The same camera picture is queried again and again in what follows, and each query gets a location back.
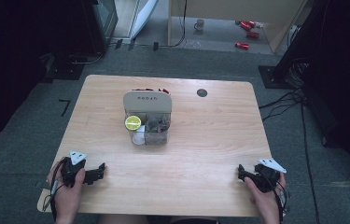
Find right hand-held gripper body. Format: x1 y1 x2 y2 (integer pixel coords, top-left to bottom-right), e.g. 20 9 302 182
252 158 287 193

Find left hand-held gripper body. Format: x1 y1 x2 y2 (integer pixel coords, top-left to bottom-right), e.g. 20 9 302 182
60 150 89 189

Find person's left hand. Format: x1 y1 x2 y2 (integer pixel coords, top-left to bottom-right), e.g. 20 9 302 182
47 158 87 224

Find person's right hand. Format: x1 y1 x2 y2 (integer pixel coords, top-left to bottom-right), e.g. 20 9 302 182
244 172 287 224

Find white round container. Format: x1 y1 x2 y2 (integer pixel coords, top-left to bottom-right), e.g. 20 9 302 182
132 124 147 146

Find yellow-green round fruit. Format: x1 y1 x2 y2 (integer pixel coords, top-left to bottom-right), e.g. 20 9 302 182
124 115 143 132

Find clear organizer box beige lid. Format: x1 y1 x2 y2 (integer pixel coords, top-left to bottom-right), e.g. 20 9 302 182
122 90 174 147

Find dark crumpled packets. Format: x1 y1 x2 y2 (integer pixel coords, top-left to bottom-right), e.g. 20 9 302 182
146 114 171 133

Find red packets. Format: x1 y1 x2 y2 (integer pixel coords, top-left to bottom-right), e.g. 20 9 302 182
131 88 171 95

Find grey mug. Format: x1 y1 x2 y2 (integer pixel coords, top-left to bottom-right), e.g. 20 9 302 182
193 18 205 32

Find white leaning board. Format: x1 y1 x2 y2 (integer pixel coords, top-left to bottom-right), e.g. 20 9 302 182
130 0 160 40

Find right hand-held gripper cable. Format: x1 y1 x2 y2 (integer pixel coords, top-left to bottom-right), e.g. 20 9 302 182
264 171 292 224

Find hand-held gripper cable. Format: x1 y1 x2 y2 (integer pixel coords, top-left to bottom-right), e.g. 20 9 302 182
264 171 292 224
42 160 66 222

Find left hand-held gripper cable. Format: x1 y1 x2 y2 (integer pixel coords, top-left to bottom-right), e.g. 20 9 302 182
42 160 66 222

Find black floor cables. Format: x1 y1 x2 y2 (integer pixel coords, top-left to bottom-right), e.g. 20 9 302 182
258 88 321 224

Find black stand base plate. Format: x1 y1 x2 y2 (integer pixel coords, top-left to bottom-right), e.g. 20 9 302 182
258 64 290 91

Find black hanging cable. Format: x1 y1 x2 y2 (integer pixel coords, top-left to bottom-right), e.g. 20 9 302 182
158 0 189 49

